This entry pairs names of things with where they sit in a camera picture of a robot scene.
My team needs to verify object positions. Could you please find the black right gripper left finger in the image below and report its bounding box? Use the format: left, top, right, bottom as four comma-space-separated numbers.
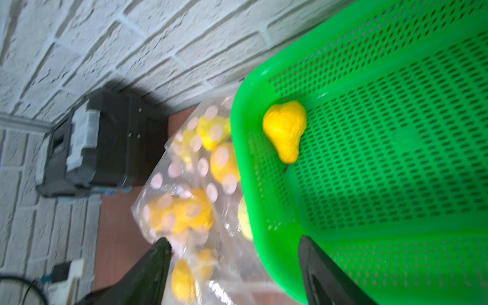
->
77, 238, 172, 305

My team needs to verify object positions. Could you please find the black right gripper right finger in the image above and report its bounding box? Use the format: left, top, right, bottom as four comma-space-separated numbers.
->
298, 235, 376, 305

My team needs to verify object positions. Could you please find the clear zip bag bottom layer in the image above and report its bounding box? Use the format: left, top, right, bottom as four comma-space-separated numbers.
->
162, 195, 295, 304

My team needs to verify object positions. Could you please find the clear zip bag with pears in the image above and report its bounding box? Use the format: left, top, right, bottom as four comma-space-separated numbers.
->
130, 95, 260, 268

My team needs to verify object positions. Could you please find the green plastic basket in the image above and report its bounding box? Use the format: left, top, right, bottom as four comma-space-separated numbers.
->
231, 1, 487, 304

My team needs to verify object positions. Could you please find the black plastic toolbox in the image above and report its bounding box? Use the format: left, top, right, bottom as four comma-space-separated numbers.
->
35, 88, 168, 198

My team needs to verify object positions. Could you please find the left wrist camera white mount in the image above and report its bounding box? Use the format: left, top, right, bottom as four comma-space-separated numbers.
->
41, 259, 85, 305

